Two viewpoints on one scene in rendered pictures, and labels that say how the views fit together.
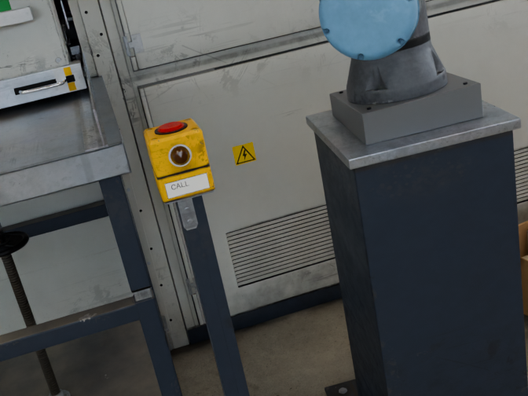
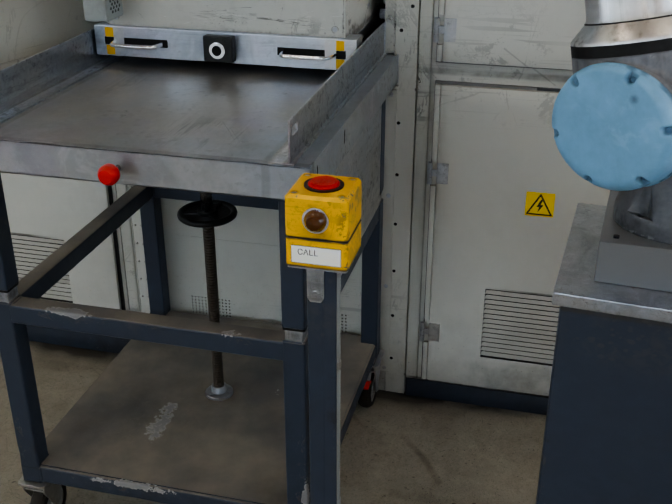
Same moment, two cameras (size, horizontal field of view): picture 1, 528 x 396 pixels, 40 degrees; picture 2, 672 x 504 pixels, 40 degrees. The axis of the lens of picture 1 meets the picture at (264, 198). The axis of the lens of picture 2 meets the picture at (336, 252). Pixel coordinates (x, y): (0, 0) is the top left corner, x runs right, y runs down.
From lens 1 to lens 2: 0.39 m
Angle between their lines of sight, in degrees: 23
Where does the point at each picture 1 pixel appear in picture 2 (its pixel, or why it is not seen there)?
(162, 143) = (299, 200)
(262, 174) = (554, 236)
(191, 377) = (380, 432)
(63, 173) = (239, 177)
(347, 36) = (577, 148)
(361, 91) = (623, 209)
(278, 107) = not seen: hidden behind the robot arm
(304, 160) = not seen: hidden behind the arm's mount
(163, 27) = (487, 20)
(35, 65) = (308, 28)
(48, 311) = (263, 292)
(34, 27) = not seen: outside the picture
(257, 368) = (454, 460)
